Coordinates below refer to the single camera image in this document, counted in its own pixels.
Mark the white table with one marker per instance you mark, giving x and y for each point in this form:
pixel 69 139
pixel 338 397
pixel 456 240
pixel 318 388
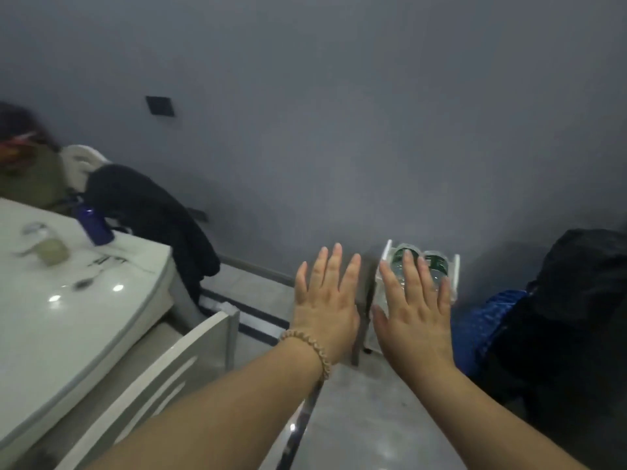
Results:
pixel 73 327

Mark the dark blue metal flask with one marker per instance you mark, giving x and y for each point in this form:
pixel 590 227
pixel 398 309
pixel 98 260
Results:
pixel 95 225

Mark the white chair with arc cutouts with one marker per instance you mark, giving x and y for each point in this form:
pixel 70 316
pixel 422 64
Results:
pixel 161 367
pixel 78 159

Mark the black wall switch plate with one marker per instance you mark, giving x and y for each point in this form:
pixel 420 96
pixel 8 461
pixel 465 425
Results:
pixel 160 106

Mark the person's left hand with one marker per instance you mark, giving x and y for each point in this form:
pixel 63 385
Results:
pixel 323 313

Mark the pile of colourful clothes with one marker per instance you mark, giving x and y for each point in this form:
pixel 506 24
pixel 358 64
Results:
pixel 29 176

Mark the person's right forearm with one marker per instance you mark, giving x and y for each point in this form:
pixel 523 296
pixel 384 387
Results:
pixel 490 425

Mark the grey stool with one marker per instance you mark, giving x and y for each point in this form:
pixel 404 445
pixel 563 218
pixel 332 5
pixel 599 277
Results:
pixel 366 288

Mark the blue perforated basket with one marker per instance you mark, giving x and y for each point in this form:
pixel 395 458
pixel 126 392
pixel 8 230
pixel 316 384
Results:
pixel 485 323

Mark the person's right hand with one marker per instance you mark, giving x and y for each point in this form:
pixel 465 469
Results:
pixel 421 337

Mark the glass jar with silver lid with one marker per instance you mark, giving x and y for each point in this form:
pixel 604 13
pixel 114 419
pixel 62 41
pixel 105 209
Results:
pixel 49 249

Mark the person's left forearm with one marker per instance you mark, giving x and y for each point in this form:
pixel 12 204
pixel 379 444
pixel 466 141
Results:
pixel 210 416

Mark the green label water bottle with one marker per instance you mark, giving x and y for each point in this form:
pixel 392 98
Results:
pixel 396 259
pixel 436 264

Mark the white tiered storage cart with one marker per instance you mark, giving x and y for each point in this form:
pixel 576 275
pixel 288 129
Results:
pixel 456 274

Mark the black fabric bag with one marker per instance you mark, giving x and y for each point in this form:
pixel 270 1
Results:
pixel 573 298

